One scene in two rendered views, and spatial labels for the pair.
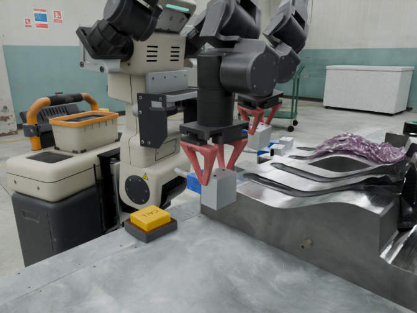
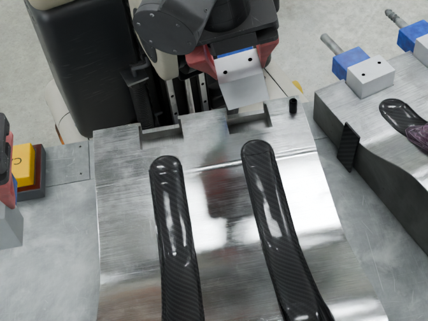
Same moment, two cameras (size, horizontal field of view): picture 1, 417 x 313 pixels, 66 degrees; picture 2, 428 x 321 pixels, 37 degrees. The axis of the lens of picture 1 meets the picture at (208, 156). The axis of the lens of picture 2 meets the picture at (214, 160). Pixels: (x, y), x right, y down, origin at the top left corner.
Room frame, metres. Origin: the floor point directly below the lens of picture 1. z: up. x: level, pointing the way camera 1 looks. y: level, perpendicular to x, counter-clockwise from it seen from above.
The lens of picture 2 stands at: (0.38, -0.46, 1.46)
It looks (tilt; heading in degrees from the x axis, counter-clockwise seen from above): 51 degrees down; 43
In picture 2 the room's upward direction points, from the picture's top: 8 degrees counter-clockwise
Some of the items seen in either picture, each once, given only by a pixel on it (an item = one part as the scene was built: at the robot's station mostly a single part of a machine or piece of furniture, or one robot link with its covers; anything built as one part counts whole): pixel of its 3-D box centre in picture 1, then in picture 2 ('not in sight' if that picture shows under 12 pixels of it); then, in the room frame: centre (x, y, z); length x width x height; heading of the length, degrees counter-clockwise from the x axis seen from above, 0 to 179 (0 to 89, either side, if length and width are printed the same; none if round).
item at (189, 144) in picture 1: (209, 156); not in sight; (0.50, 0.00, 0.99); 0.07 x 0.07 x 0.09; 46
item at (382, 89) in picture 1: (365, 88); not in sight; (7.09, -3.39, 0.47); 1.52 x 0.77 x 0.94; 43
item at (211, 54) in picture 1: (218, 72); not in sight; (0.51, -0.01, 1.13); 0.07 x 0.06 x 0.07; 40
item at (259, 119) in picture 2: (258, 166); (248, 127); (0.80, -0.13, 0.87); 0.05 x 0.05 x 0.04; 46
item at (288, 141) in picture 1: (272, 145); (414, 35); (1.08, -0.22, 0.86); 0.13 x 0.05 x 0.05; 63
